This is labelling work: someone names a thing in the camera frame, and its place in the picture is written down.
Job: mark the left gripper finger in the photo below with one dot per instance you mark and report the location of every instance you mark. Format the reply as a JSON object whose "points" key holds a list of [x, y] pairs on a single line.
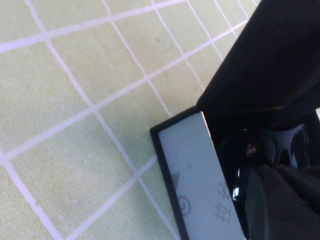
{"points": [[295, 212]]}

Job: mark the black printed glasses case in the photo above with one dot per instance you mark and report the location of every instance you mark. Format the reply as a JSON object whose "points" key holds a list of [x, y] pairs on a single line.
{"points": [[190, 162]]}

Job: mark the green grid tablecloth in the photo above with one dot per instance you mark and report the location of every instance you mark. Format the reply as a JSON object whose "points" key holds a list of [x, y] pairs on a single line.
{"points": [[62, 100]]}

